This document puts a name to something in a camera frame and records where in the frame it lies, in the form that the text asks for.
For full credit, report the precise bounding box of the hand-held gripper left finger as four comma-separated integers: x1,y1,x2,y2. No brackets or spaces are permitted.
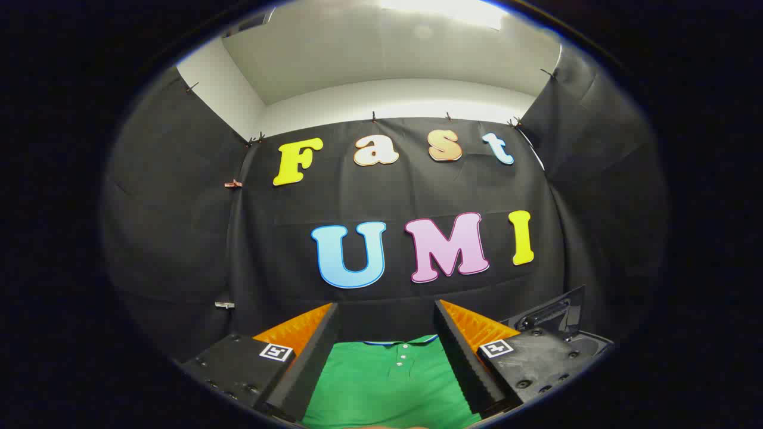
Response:
179,302,341,424

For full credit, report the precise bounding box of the green polo shirt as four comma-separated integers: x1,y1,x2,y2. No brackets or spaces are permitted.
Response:
301,335,483,429

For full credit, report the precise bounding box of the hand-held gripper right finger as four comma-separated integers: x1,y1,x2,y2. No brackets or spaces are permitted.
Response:
433,299,600,418

